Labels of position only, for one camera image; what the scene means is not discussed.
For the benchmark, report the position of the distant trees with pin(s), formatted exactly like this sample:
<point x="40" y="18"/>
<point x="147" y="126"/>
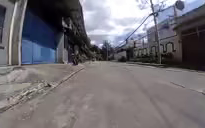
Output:
<point x="105" y="50"/>

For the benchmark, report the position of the grey concrete road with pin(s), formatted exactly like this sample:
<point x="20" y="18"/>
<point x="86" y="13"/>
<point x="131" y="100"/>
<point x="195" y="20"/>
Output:
<point x="116" y="96"/>

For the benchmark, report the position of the row of dark buildings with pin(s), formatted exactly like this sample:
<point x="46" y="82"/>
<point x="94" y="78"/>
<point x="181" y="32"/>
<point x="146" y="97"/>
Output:
<point x="76" y="36"/>

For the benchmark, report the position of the utility pole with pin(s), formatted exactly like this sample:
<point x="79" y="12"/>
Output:
<point x="156" y="33"/>

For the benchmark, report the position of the grey building with blue gate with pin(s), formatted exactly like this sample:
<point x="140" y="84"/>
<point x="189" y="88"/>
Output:
<point x="36" y="36"/>

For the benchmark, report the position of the grey concrete sidewalk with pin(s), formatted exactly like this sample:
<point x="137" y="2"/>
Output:
<point x="20" y="81"/>

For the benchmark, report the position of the building with brown gate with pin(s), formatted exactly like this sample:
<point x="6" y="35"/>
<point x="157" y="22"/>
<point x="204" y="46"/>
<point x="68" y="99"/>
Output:
<point x="195" y="41"/>

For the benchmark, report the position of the white wall with arches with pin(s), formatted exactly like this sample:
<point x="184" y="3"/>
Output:
<point x="155" y="45"/>

